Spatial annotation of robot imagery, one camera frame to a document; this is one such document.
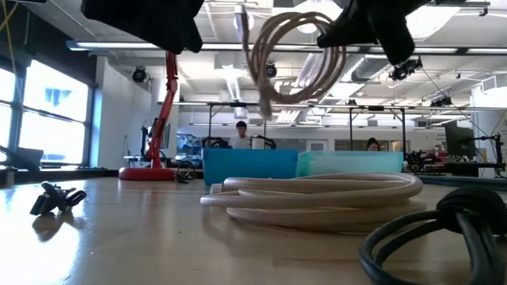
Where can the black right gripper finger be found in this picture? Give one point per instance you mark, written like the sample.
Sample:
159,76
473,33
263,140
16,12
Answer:
352,31

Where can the person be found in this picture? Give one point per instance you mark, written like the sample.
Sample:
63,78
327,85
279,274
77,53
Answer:
240,140
372,145

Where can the long overhead light bar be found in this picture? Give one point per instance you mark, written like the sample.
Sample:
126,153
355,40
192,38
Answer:
119,45

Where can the black ceiling spotlight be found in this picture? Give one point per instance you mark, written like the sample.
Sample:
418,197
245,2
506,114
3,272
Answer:
271,70
139,74

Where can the teal translucent plastic bin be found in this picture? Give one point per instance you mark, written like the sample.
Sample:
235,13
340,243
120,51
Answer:
348,163

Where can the red desk lamp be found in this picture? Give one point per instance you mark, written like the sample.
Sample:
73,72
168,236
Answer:
148,174

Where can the large window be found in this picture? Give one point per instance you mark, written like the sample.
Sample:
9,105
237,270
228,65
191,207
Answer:
55,138

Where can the black tubular workstation frame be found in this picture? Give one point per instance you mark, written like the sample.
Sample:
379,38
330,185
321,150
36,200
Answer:
350,126

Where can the black ceiling camera cluster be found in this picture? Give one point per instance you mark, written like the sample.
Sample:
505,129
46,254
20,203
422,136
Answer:
441,102
404,71

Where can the blue plastic bin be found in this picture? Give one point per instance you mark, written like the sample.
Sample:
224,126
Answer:
249,166

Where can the black computer monitor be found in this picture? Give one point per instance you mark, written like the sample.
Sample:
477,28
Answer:
459,140

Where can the black equipment stand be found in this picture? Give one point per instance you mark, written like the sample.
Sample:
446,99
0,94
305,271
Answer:
498,158

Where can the small black monitor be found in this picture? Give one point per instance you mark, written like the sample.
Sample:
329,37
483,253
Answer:
29,156

